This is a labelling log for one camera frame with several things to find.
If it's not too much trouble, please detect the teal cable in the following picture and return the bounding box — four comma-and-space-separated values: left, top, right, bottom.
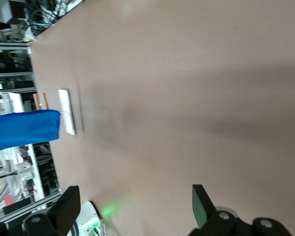
29, 9, 56, 29

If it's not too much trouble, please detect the aluminium frame rail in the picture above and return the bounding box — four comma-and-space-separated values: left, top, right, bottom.
0, 191, 63, 223

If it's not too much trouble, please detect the metal storage shelf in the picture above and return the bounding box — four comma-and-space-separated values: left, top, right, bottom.
0, 41, 36, 93

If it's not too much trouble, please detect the white rack base tray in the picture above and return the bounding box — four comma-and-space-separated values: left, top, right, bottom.
58, 88, 77, 136

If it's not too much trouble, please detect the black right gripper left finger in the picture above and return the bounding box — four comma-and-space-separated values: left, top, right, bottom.
0, 185, 81, 236

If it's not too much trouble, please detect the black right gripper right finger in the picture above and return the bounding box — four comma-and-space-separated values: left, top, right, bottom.
188, 184, 295, 236

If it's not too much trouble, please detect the blue towel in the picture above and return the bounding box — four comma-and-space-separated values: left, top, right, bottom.
0, 109, 62, 153

